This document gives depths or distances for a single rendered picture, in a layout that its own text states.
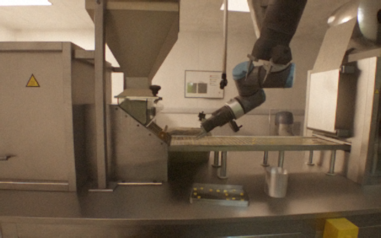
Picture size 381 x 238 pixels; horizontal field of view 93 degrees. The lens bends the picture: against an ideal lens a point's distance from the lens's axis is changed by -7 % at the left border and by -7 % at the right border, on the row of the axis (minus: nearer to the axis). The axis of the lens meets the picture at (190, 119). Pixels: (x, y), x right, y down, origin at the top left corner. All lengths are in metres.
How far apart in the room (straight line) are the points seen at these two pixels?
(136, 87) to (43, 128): 0.38
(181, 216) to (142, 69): 0.57
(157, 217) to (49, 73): 0.62
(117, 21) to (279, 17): 0.58
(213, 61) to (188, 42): 0.74
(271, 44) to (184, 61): 4.24
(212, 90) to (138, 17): 3.95
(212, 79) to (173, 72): 0.92
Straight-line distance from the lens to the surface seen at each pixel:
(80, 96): 0.84
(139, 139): 0.81
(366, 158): 1.08
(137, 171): 0.85
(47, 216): 0.74
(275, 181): 0.78
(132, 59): 0.84
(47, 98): 0.86
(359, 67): 1.11
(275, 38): 0.48
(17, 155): 0.97
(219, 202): 0.70
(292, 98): 5.41
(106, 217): 0.67
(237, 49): 4.94
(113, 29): 0.84
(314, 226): 0.80
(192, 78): 4.61
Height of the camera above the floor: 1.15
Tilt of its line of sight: 6 degrees down
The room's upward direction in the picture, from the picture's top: 1 degrees clockwise
